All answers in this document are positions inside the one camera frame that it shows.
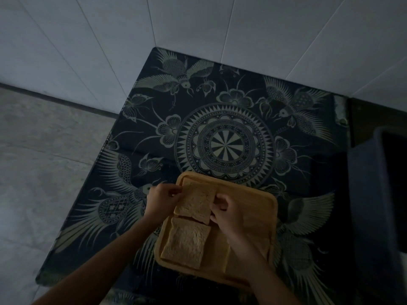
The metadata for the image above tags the person's right hand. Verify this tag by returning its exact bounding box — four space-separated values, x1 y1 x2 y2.
210 193 254 244

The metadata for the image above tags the person's left hand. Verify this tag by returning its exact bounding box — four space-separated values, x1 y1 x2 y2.
143 183 184 223

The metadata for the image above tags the brown bread slice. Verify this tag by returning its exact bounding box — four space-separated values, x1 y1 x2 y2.
174 180 218 225
160 217 212 270

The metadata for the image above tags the person's left forearm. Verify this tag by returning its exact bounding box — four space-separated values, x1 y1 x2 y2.
32 215 163 305

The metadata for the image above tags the person's right forearm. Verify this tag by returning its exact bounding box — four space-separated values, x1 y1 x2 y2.
230 233 301 305

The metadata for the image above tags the wooden tray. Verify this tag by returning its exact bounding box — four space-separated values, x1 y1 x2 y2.
154 171 279 288

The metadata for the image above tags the black bird patterned tablecloth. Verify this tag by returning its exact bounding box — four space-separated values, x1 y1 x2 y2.
36 47 351 305

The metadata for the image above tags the dark blue plastic bin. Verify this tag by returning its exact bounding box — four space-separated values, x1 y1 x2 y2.
347 125 407 305

